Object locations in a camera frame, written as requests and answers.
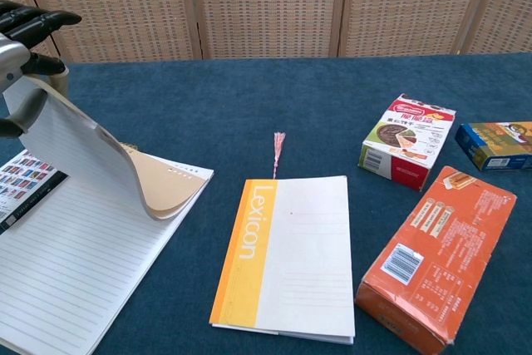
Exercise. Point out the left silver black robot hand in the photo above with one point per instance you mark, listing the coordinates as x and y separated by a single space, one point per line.
14 60

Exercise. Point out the black box with picture grid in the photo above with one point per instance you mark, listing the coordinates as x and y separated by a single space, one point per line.
25 176

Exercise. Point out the blue table mat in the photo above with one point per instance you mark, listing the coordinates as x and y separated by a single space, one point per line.
266 97

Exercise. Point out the woven wooden folding screen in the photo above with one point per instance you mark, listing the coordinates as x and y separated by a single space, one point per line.
266 6

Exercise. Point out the pink tassel bookmark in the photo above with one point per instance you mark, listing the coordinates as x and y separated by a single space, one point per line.
279 143

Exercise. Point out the yellow white Lexicon notebook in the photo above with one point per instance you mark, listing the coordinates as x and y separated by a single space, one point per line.
307 255

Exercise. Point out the red white cookie box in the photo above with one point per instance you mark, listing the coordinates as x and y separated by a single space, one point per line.
399 134

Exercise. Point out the orange snack box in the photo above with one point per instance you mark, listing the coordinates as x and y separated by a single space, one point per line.
436 255

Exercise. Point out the blue cartoon print box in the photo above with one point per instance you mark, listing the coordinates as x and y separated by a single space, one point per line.
498 143

